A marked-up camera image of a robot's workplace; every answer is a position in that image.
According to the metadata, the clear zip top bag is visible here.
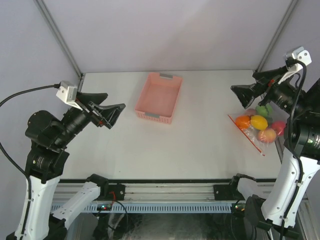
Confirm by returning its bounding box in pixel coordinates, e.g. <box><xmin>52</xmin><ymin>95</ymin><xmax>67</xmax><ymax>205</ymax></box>
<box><xmin>228</xmin><ymin>105</ymin><xmax>286</xmax><ymax>156</ymax></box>

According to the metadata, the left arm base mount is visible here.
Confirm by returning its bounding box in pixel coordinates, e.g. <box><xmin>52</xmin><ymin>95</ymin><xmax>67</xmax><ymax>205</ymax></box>
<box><xmin>106</xmin><ymin>183</ymin><xmax>126</xmax><ymax>201</ymax></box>

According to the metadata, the fake peach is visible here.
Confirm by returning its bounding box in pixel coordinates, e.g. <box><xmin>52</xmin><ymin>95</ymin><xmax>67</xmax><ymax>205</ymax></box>
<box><xmin>257</xmin><ymin>128</ymin><xmax>277</xmax><ymax>144</ymax></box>

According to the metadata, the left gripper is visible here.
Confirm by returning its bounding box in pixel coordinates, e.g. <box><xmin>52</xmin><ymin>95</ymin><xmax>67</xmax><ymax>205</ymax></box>
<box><xmin>55</xmin><ymin>90</ymin><xmax>126</xmax><ymax>147</ymax></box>

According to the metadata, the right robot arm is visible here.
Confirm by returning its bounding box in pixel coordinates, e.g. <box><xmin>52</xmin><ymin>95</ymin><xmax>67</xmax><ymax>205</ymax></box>
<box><xmin>229</xmin><ymin>61</ymin><xmax>320</xmax><ymax>238</ymax></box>

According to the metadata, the aluminium corner post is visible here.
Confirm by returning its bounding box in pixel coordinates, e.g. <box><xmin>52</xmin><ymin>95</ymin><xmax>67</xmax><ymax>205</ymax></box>
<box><xmin>254</xmin><ymin>0</ymin><xmax>300</xmax><ymax>72</ymax></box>
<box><xmin>33</xmin><ymin>0</ymin><xmax>83</xmax><ymax>80</ymax></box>

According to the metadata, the fake red fruit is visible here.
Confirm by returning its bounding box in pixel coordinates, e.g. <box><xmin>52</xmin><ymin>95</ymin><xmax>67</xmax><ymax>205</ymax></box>
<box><xmin>271</xmin><ymin>121</ymin><xmax>286</xmax><ymax>136</ymax></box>

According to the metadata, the slotted cable duct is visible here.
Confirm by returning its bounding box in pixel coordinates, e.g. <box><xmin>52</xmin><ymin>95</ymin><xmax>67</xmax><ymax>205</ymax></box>
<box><xmin>51</xmin><ymin>202</ymin><xmax>233</xmax><ymax>214</ymax></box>

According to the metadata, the fake brown pink fruit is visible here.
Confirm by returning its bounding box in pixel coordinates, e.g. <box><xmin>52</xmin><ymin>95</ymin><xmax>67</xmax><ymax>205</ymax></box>
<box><xmin>245</xmin><ymin>108</ymin><xmax>257</xmax><ymax>117</ymax></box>

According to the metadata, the pink plastic basket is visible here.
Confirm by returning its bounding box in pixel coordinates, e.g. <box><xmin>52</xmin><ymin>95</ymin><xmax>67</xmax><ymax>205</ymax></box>
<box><xmin>134</xmin><ymin>72</ymin><xmax>183</xmax><ymax>125</ymax></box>

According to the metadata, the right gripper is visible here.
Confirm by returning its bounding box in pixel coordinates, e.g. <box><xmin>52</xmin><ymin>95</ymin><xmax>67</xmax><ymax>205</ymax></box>
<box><xmin>231</xmin><ymin>62</ymin><xmax>310</xmax><ymax>115</ymax></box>

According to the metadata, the right aluminium corner post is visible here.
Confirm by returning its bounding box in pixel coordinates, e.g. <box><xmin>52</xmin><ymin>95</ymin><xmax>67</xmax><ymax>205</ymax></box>
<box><xmin>254</xmin><ymin>0</ymin><xmax>300</xmax><ymax>72</ymax></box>

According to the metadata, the fake orange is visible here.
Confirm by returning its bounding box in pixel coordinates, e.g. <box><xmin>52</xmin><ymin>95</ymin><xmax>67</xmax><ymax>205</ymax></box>
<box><xmin>235</xmin><ymin>115</ymin><xmax>251</xmax><ymax>129</ymax></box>

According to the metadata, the left camera cable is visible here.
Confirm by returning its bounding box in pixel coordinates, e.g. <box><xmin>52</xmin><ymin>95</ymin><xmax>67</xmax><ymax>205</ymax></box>
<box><xmin>0</xmin><ymin>84</ymin><xmax>61</xmax><ymax>176</ymax></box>

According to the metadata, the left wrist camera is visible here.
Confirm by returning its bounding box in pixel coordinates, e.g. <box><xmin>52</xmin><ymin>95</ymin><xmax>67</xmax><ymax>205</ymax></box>
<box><xmin>56</xmin><ymin>81</ymin><xmax>80</xmax><ymax>109</ymax></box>

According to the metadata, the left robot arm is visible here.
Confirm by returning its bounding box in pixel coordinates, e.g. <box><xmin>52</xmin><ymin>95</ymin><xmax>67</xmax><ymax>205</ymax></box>
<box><xmin>7</xmin><ymin>92</ymin><xmax>125</xmax><ymax>240</ymax></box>

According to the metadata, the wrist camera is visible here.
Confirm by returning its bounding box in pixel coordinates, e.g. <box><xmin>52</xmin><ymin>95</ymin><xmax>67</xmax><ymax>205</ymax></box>
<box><xmin>56</xmin><ymin>81</ymin><xmax>80</xmax><ymax>109</ymax></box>
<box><xmin>278</xmin><ymin>46</ymin><xmax>312</xmax><ymax>85</ymax></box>

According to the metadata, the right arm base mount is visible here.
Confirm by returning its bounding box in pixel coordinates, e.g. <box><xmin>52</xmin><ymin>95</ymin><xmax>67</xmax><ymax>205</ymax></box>
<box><xmin>213</xmin><ymin>184</ymin><xmax>243</xmax><ymax>201</ymax></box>

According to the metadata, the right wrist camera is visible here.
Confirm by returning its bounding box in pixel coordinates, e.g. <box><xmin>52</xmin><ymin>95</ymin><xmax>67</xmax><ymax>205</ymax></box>
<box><xmin>278</xmin><ymin>46</ymin><xmax>312</xmax><ymax>85</ymax></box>

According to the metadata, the fake yellow lemon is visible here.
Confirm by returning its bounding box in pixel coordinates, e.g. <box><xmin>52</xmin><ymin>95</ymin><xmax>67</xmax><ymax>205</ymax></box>
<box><xmin>250</xmin><ymin>115</ymin><xmax>268</xmax><ymax>131</ymax></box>

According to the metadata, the fake green fruit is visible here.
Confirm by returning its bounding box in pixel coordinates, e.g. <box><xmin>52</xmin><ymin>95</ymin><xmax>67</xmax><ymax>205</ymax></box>
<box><xmin>255</xmin><ymin>104</ymin><xmax>273</xmax><ymax>118</ymax></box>

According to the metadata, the aluminium front rail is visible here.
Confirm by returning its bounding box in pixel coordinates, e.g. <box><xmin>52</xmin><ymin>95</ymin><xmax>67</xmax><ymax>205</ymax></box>
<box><xmin>53</xmin><ymin>182</ymin><xmax>274</xmax><ymax>203</ymax></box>

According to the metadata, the left aluminium corner post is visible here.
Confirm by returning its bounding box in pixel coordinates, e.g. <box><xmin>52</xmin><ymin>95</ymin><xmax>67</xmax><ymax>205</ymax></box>
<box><xmin>33</xmin><ymin>0</ymin><xmax>83</xmax><ymax>80</ymax></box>

